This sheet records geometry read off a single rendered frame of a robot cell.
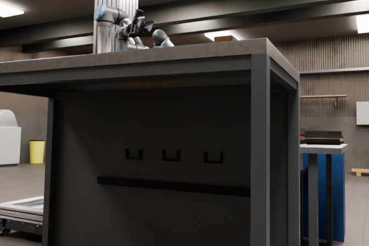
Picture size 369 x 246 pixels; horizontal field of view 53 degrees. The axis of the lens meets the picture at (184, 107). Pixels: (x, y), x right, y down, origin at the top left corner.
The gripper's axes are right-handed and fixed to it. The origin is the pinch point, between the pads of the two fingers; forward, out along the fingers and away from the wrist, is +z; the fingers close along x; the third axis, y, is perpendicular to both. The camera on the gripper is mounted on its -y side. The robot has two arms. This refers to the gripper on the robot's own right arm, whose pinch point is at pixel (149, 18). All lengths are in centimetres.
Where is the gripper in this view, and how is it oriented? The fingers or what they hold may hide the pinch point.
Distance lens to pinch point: 221.4
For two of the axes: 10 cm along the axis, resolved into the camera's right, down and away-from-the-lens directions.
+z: 6.1, -0.4, -7.9
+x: -7.8, -1.9, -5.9
